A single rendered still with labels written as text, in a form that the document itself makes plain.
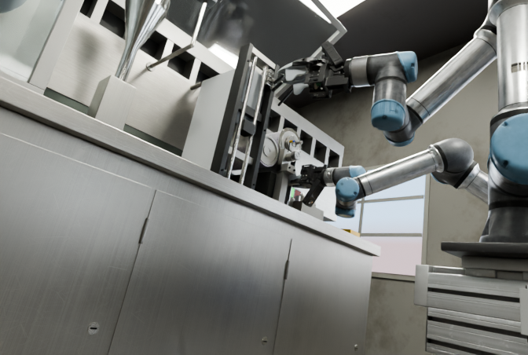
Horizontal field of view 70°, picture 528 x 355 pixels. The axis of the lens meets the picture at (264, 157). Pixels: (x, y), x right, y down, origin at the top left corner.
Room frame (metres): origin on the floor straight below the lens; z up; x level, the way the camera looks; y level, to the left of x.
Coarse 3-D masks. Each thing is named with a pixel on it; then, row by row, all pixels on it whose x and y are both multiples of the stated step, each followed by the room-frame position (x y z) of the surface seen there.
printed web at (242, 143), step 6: (234, 126) 1.51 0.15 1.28; (234, 132) 1.50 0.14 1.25; (240, 138) 1.46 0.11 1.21; (246, 138) 1.44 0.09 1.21; (276, 138) 1.49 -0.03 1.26; (240, 144) 1.46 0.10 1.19; (246, 144) 1.43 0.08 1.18; (240, 150) 1.45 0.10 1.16; (228, 156) 1.52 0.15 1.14; (228, 162) 1.53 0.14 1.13; (234, 162) 1.51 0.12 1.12; (276, 162) 1.47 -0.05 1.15; (234, 168) 1.55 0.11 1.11; (240, 168) 1.53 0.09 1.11
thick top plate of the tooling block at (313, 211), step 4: (296, 204) 1.57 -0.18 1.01; (300, 204) 1.56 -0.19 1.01; (304, 204) 1.56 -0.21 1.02; (296, 208) 1.57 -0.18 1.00; (300, 208) 1.56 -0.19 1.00; (304, 208) 1.57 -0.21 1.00; (308, 208) 1.58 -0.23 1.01; (312, 208) 1.60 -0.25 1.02; (316, 208) 1.62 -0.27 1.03; (304, 212) 1.57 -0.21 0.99; (308, 212) 1.59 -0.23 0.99; (312, 212) 1.61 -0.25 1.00; (316, 212) 1.62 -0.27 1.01; (320, 212) 1.64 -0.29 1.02; (316, 216) 1.63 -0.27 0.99; (320, 216) 1.65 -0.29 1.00
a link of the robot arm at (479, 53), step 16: (480, 32) 0.77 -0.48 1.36; (496, 32) 0.75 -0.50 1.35; (464, 48) 0.80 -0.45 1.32; (480, 48) 0.77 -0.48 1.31; (496, 48) 0.77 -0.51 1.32; (448, 64) 0.81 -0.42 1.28; (464, 64) 0.79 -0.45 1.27; (480, 64) 0.79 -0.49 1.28; (432, 80) 0.83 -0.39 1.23; (448, 80) 0.81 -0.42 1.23; (464, 80) 0.81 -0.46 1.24; (416, 96) 0.85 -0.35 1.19; (432, 96) 0.83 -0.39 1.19; (448, 96) 0.83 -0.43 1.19; (416, 112) 0.85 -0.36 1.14; (432, 112) 0.86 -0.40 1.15; (416, 128) 0.88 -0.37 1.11; (400, 144) 0.92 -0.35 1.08
